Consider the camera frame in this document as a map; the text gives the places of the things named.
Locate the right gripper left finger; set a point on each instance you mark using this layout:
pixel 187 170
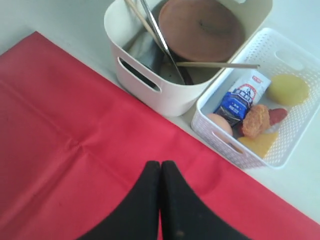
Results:
pixel 137 215

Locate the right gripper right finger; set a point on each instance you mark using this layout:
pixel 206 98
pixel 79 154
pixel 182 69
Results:
pixel 183 214

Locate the red table cloth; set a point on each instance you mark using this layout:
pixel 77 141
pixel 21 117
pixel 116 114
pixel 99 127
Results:
pixel 73 144

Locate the brown egg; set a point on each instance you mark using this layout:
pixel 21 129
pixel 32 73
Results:
pixel 223 124

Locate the yellow cheese wedge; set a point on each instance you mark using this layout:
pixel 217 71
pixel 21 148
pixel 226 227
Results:
pixel 261 144

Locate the fried breaded nugget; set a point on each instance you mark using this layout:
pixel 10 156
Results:
pixel 256 121

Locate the red sausage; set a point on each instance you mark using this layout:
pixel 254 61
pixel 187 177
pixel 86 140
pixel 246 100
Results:
pixel 276 116

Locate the dark wooden spoon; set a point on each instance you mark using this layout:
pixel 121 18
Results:
pixel 186 76

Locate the blue white milk carton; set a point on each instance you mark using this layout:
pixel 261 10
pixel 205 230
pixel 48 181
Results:
pixel 245 92

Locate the yellow lemon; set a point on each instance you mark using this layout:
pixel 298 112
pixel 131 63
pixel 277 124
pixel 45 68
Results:
pixel 288 90

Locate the stainless steel cup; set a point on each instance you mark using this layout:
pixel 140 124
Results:
pixel 145 50

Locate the brown round plate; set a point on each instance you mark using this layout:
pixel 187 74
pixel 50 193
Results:
pixel 200 30

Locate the metal table knife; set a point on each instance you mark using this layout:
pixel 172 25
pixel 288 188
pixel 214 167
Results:
pixel 160 38

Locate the wooden chopstick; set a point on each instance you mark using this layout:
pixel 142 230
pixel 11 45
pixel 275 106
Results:
pixel 147 27

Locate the white perforated plastic basket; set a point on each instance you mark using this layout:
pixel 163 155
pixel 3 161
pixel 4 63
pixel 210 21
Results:
pixel 276 55

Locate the cream plastic storage bin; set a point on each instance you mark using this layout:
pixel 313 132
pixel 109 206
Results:
pixel 164 93

